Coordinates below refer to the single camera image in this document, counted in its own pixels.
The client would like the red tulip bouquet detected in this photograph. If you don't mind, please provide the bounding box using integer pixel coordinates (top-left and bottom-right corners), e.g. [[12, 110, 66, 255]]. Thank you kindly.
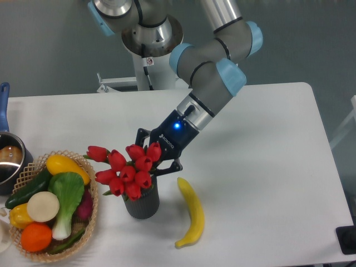
[[84, 142, 162, 201]]

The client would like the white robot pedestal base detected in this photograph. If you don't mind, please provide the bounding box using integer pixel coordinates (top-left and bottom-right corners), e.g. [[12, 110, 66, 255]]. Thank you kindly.
[[96, 13, 190, 94]]

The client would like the blue pan handle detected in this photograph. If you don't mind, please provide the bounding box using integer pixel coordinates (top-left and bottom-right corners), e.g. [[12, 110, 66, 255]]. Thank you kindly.
[[0, 82, 10, 132]]

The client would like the black device at table edge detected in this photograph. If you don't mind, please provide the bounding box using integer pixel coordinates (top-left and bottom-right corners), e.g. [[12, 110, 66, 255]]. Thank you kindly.
[[336, 225, 356, 255]]

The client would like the yellow banana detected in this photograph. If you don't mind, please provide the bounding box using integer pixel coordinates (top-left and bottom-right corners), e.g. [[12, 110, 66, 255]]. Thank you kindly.
[[175, 177, 205, 249]]

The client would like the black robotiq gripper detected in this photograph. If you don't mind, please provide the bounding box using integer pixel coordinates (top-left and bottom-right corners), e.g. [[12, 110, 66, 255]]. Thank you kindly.
[[135, 110, 199, 176]]

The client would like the green bok choy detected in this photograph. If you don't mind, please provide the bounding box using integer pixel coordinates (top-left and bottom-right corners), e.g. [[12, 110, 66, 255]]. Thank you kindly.
[[48, 172, 84, 240]]

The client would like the dark green cucumber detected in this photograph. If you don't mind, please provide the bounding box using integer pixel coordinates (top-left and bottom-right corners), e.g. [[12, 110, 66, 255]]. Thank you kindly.
[[5, 167, 52, 210]]

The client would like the dark grey ribbed vase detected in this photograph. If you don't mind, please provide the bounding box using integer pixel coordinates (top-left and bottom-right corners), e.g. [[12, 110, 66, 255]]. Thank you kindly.
[[122, 175, 160, 220]]

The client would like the yellow bell pepper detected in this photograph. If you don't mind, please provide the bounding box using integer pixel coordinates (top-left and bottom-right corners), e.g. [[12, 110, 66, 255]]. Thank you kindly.
[[9, 203, 33, 229]]

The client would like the green bean pod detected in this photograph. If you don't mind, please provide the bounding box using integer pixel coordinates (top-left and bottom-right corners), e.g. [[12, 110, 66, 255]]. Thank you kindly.
[[48, 228, 85, 255]]

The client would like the purple sweet potato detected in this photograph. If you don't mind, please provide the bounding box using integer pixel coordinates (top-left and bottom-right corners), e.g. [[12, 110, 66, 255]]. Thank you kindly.
[[76, 189, 93, 220]]

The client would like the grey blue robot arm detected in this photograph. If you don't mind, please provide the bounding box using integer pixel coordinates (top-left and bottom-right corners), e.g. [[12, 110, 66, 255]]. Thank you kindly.
[[88, 1, 263, 176]]

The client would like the beige round mushroom cap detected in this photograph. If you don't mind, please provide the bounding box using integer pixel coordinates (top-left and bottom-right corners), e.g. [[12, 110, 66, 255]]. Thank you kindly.
[[27, 191, 60, 223]]

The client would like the woven wicker basket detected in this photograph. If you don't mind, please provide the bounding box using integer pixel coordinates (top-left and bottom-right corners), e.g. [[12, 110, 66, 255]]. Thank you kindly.
[[9, 150, 98, 263]]

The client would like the yellow squash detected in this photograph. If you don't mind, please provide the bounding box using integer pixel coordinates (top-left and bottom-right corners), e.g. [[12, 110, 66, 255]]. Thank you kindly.
[[46, 154, 90, 185]]

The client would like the dark pot with glass lid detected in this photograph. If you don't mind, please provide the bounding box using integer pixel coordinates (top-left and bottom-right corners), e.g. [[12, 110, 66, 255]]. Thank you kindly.
[[1, 132, 33, 196]]

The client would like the orange fruit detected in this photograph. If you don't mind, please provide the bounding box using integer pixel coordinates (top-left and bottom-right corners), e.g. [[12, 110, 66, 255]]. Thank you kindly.
[[21, 222, 52, 252]]

